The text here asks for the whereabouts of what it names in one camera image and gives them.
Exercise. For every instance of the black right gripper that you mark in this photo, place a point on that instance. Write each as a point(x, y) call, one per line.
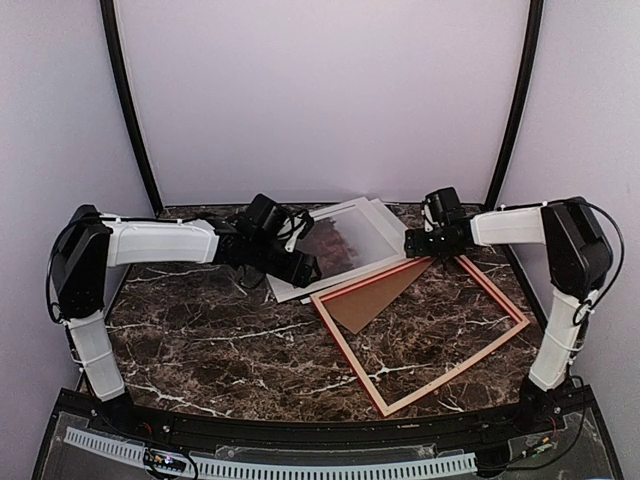
point(416, 246)

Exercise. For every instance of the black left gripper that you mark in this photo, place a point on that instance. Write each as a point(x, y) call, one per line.
point(298, 275)

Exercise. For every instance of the red wooden picture frame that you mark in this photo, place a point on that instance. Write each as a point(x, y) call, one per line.
point(448, 320)

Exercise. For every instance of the white mat with photo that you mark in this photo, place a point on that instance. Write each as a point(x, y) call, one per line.
point(345, 245)

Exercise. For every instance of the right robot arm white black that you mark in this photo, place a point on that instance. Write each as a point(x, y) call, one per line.
point(581, 262)

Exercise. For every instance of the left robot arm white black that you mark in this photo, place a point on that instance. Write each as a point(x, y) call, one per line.
point(263, 236)

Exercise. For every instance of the white backing sheet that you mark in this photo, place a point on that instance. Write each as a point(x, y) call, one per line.
point(385, 215)

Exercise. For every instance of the brown cardboard backing board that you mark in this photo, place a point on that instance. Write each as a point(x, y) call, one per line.
point(356, 305)

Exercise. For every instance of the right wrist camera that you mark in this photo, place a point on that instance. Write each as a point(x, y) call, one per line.
point(442, 207)

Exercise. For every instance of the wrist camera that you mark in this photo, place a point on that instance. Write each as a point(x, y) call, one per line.
point(442, 207)
point(263, 217)

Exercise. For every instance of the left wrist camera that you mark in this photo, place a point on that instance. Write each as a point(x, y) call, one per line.
point(263, 217)

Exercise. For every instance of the white slotted cable duct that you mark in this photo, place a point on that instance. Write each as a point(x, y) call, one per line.
point(176, 465)

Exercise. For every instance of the black front rail base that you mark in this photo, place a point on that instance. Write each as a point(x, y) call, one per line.
point(567, 440)

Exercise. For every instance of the black enclosure frame post right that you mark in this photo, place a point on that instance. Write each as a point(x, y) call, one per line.
point(521, 89)

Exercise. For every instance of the black enclosure frame post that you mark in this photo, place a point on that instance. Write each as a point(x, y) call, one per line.
point(128, 109)
point(521, 89)

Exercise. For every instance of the black enclosure frame post left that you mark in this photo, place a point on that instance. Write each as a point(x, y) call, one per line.
point(128, 109)

